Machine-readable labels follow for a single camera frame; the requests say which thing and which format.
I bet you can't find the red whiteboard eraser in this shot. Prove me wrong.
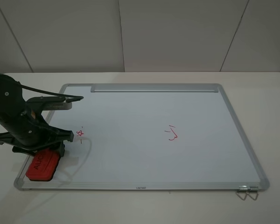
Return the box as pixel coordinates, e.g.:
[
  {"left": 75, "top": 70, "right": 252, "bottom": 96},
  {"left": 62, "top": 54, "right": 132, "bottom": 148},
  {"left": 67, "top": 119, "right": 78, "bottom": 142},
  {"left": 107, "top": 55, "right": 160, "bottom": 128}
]
[{"left": 26, "top": 149, "right": 61, "bottom": 182}]

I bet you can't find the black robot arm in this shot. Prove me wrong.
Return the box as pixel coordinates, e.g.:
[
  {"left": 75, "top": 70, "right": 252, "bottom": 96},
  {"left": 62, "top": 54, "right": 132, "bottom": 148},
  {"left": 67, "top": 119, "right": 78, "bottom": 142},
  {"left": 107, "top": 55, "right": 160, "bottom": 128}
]
[{"left": 0, "top": 74, "right": 74, "bottom": 157}]

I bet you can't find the right metal hanging clip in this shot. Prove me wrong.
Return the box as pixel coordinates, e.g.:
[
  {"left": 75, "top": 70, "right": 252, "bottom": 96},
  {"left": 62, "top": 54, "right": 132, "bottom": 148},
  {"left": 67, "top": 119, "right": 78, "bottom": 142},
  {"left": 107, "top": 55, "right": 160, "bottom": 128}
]
[{"left": 246, "top": 186, "right": 259, "bottom": 201}]

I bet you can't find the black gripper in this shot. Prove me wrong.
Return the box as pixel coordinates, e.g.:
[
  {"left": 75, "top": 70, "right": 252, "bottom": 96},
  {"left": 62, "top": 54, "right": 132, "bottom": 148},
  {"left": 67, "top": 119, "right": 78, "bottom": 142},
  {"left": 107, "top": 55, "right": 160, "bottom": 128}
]
[{"left": 0, "top": 102, "right": 74, "bottom": 158}]

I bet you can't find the metal hanging clip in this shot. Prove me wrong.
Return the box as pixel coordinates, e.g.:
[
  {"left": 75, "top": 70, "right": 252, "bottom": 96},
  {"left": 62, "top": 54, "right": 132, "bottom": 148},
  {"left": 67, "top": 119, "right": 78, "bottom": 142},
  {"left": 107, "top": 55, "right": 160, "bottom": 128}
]
[
  {"left": 236, "top": 186, "right": 248, "bottom": 201},
  {"left": 246, "top": 186, "right": 259, "bottom": 201}
]

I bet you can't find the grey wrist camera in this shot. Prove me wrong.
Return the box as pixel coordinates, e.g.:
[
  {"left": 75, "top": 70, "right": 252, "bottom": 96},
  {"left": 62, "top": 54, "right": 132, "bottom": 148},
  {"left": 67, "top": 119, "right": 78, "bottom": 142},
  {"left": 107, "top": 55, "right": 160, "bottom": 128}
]
[{"left": 27, "top": 96, "right": 72, "bottom": 112}]

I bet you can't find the white aluminium-framed whiteboard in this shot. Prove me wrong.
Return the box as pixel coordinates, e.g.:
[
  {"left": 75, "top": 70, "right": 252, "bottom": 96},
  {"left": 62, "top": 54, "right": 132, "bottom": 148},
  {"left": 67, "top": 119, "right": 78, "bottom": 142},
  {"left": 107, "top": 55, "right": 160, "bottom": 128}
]
[{"left": 14, "top": 84, "right": 270, "bottom": 191}]

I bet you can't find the grey marker tray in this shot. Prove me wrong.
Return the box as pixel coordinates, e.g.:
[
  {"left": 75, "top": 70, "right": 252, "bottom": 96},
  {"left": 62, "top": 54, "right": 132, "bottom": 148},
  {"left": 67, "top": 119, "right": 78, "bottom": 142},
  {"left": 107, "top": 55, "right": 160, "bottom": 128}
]
[{"left": 91, "top": 84, "right": 220, "bottom": 93}]

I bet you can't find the left metal hanging clip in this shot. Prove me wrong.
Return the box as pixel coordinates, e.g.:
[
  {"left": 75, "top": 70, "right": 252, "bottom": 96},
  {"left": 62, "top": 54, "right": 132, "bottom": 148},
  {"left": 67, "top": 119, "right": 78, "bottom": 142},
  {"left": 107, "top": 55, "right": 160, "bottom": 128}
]
[{"left": 236, "top": 186, "right": 248, "bottom": 201}]

